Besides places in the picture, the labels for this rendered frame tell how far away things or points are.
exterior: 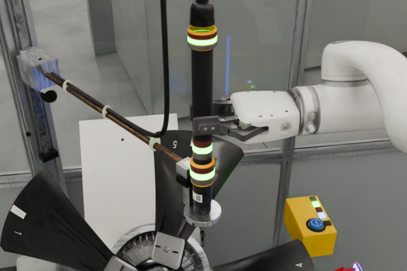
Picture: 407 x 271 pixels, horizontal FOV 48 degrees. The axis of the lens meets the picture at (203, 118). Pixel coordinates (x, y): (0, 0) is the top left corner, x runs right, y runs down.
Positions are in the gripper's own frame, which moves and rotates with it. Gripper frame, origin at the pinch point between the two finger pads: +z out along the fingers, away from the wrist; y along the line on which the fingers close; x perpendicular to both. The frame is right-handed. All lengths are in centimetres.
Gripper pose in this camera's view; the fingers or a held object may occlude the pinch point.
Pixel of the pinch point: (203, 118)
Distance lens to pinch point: 75.7
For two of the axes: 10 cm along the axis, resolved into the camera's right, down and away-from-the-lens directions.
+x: 0.1, -8.6, -5.2
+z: -9.9, 0.8, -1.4
